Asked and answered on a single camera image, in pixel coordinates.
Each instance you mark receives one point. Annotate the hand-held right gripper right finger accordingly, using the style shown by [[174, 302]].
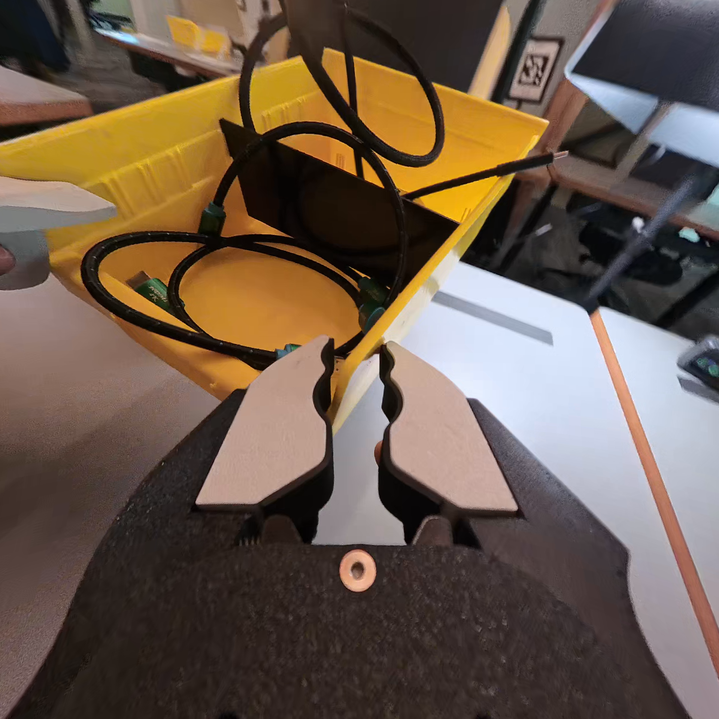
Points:
[[449, 449]]

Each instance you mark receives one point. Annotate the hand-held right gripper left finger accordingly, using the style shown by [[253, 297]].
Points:
[[269, 438]]

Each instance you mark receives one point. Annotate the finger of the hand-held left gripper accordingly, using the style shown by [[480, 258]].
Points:
[[50, 199], [33, 258]]

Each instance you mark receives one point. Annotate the yellow storage bin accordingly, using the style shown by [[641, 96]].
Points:
[[253, 303], [196, 33]]

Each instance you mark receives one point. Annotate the grey side table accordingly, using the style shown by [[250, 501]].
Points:
[[39, 95]]

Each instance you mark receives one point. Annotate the wooden top desk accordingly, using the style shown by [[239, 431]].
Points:
[[168, 56], [618, 185]]

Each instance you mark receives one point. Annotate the black bin divider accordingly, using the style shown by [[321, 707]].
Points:
[[337, 213]]

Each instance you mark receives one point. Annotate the small grey device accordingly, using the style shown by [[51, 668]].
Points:
[[702, 365]]

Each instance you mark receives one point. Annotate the framed black white marker sign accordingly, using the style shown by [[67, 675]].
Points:
[[536, 70]]

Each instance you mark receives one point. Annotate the monitor on metal pole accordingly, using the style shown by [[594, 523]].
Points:
[[646, 67]]

